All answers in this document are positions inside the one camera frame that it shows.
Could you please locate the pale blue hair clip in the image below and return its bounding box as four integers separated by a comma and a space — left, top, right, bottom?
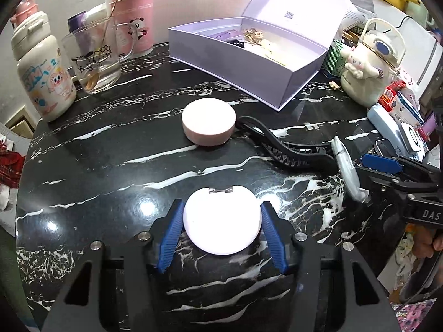
330, 136, 366, 202

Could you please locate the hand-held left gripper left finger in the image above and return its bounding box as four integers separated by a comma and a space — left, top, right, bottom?
42, 199, 186, 332

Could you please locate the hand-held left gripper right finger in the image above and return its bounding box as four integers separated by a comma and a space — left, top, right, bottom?
260, 201, 402, 332

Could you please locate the white cartoon water bottle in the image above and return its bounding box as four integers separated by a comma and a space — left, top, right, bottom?
10, 0, 77, 123

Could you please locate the white round compact case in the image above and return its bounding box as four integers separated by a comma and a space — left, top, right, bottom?
183, 186, 262, 256

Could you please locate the small white power bank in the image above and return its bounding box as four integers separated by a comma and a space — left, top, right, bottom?
398, 123, 425, 153

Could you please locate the white appliance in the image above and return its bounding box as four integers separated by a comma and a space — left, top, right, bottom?
398, 17, 443, 101

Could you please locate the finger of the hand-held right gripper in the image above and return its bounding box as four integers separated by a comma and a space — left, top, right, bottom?
362, 154, 437, 180
356, 168, 409, 215

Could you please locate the blue and white box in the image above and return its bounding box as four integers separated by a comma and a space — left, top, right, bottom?
395, 90, 425, 126

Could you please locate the thick pink round case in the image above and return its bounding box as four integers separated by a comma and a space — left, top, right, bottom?
182, 98, 237, 146

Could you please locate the green patterned box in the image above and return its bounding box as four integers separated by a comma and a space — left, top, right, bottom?
323, 40, 347, 77

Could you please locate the pale blue power bank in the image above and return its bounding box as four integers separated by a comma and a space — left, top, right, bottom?
367, 104, 405, 153

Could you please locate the cream character kettle bottle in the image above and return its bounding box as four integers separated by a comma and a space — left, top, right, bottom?
339, 18, 405, 108

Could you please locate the beige cardboard box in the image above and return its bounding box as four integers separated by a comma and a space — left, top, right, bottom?
3, 109, 36, 139

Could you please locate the lilac gift box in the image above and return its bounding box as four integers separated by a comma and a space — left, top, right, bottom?
168, 0, 355, 112

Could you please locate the glass mug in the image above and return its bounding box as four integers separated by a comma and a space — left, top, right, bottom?
61, 17, 140, 95

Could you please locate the pink patterned pouch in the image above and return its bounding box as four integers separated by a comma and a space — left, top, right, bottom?
398, 69, 421, 101

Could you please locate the pink floral cloth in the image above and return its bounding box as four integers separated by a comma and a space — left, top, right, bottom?
391, 301, 443, 332

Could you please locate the black hair clip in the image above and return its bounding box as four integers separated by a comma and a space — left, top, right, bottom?
235, 115, 338, 174

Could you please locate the person's right hand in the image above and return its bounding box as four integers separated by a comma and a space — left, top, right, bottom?
412, 228, 443, 261

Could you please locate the gold spoon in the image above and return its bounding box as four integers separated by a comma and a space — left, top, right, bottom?
85, 0, 118, 90

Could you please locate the black smartphone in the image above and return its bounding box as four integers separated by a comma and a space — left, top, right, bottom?
375, 138, 398, 157

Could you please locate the cream hair claw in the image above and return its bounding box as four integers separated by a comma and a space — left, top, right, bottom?
261, 40, 288, 66

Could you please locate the red plaid cloth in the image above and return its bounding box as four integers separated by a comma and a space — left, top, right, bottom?
0, 142, 25, 189

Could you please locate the red snack packet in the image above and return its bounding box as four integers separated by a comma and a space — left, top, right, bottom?
379, 83, 402, 110

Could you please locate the white printed leaflet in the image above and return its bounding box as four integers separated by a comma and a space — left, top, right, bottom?
341, 0, 376, 32

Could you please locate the pink panda paper cup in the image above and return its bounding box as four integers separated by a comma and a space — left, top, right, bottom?
111, 0, 155, 58

